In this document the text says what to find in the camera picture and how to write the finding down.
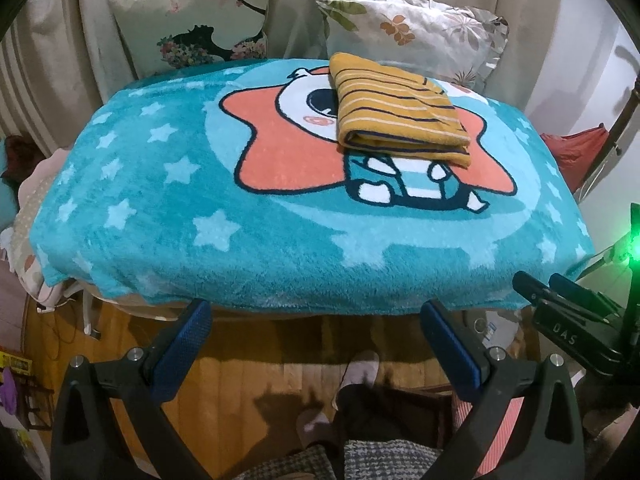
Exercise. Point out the pink plush cushion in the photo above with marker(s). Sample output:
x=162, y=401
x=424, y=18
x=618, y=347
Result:
x=45, y=170

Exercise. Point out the beige heart-print cushion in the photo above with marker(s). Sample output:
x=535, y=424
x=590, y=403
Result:
x=30, y=255

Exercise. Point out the person's houndstooth coat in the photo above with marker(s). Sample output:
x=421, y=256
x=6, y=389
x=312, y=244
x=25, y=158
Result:
x=350, y=460

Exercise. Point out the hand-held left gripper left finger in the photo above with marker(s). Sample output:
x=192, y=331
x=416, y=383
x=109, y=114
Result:
x=184, y=342

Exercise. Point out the white floral frilled pillow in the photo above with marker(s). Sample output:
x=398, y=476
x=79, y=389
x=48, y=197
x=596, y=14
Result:
x=425, y=25

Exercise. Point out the wooden stool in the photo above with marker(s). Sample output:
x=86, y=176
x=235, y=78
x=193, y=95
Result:
x=425, y=412

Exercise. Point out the pink striped cloth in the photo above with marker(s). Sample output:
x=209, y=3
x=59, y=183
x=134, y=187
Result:
x=505, y=435

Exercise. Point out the teal pillow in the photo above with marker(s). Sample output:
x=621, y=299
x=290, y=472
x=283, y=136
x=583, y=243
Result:
x=6, y=205

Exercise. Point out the dark wooden rack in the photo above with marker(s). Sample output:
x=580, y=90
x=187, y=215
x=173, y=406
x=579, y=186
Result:
x=35, y=402

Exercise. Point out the purple toy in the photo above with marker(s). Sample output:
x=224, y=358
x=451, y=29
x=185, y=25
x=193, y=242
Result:
x=7, y=392

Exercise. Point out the grey slipper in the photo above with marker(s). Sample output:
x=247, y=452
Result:
x=357, y=372
x=312, y=427

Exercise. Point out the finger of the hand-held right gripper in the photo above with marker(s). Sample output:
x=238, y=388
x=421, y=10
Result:
x=532, y=287
x=582, y=295

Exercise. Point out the yellow box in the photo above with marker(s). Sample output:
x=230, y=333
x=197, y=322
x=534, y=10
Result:
x=12, y=361

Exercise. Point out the blue star-print blanket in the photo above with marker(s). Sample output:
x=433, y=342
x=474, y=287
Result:
x=200, y=210

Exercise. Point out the dark wooden post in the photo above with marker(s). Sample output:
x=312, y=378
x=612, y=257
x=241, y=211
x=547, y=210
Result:
x=620, y=120

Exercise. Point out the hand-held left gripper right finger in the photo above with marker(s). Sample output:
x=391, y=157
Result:
x=451, y=352

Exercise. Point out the person's dark trouser legs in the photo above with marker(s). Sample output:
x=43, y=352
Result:
x=365, y=410

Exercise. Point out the cream silhouette-print pillow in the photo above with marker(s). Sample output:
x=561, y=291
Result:
x=200, y=15

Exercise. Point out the orange striped shirt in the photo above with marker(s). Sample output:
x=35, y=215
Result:
x=395, y=110

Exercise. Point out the dark red cloth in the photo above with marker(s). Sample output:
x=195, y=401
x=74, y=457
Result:
x=22, y=157

